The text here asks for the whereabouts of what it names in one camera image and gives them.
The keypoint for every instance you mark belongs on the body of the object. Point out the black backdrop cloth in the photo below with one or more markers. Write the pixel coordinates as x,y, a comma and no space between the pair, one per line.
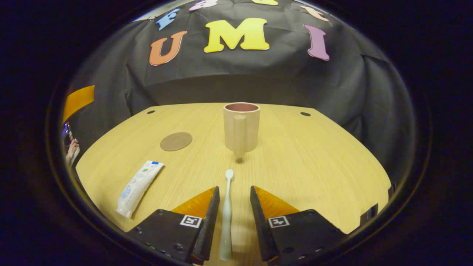
240,81

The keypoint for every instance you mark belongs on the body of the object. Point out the pale green toothbrush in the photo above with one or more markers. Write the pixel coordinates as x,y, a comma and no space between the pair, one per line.
226,214

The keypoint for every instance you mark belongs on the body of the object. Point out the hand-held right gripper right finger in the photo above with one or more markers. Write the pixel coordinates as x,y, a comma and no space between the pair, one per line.
260,229

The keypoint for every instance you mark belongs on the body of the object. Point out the white toothpaste tube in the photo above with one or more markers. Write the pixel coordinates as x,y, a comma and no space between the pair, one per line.
138,188

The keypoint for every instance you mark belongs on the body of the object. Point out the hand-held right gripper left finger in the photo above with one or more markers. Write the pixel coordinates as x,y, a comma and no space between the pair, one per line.
210,225

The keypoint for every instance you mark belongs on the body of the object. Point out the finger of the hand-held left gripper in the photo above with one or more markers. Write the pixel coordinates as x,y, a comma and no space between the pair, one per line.
77,101

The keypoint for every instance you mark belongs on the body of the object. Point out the round brown coaster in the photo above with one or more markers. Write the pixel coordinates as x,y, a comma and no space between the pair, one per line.
176,141

